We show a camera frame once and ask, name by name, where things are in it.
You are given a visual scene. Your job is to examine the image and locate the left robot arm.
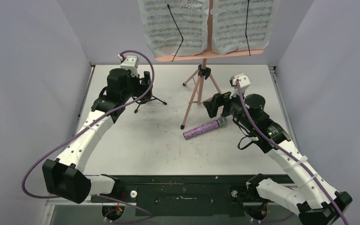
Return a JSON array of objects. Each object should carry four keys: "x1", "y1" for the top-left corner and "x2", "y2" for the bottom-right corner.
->
[{"x1": 42, "y1": 68, "x2": 152, "y2": 203}]

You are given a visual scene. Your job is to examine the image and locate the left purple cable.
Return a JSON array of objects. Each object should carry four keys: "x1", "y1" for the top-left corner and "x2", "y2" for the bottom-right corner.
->
[{"x1": 22, "y1": 50, "x2": 156, "y2": 225}]

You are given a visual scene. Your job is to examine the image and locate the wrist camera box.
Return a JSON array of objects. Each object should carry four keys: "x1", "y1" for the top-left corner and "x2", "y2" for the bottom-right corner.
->
[
  {"x1": 118, "y1": 54, "x2": 139, "y2": 77},
  {"x1": 230, "y1": 73, "x2": 251, "y2": 98}
]

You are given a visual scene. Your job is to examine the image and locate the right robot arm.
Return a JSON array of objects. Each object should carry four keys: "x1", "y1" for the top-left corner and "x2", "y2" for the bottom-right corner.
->
[{"x1": 203, "y1": 92, "x2": 352, "y2": 225}]

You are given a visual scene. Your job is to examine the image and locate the purple cable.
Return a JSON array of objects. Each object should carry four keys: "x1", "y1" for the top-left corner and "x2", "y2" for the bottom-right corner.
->
[
  {"x1": 235, "y1": 79, "x2": 352, "y2": 225},
  {"x1": 22, "y1": 50, "x2": 156, "y2": 225}
]

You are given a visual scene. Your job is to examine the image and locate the sheet music page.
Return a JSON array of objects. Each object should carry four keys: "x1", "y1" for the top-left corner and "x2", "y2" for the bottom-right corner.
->
[
  {"x1": 211, "y1": 0, "x2": 281, "y2": 55},
  {"x1": 138, "y1": 0, "x2": 210, "y2": 58}
]

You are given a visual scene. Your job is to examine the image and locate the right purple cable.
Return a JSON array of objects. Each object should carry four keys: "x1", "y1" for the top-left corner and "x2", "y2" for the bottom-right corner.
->
[{"x1": 235, "y1": 79, "x2": 352, "y2": 225}]

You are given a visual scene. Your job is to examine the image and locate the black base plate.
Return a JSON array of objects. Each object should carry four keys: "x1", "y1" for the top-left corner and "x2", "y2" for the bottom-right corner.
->
[{"x1": 83, "y1": 174, "x2": 293, "y2": 218}]

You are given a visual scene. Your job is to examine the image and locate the black microphone tripod mount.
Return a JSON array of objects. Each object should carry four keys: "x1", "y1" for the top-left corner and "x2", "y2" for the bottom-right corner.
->
[{"x1": 134, "y1": 91, "x2": 167, "y2": 113}]

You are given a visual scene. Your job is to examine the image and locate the pink music stand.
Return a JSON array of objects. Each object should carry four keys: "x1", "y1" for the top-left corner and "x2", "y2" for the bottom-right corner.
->
[{"x1": 138, "y1": 0, "x2": 281, "y2": 130}]

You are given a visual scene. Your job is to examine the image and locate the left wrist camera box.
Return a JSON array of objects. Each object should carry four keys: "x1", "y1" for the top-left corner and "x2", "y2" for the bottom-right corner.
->
[{"x1": 118, "y1": 54, "x2": 139, "y2": 77}]

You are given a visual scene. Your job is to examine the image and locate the aluminium rail frame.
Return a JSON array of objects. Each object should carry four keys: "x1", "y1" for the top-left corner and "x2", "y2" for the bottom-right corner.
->
[{"x1": 39, "y1": 66, "x2": 330, "y2": 225}]

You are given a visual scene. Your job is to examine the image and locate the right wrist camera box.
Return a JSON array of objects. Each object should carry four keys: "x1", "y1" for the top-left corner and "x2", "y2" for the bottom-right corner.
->
[{"x1": 230, "y1": 73, "x2": 251, "y2": 98}]

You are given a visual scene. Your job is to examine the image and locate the purple glitter microphone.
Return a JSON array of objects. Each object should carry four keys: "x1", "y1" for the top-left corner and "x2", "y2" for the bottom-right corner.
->
[{"x1": 183, "y1": 117, "x2": 228, "y2": 140}]

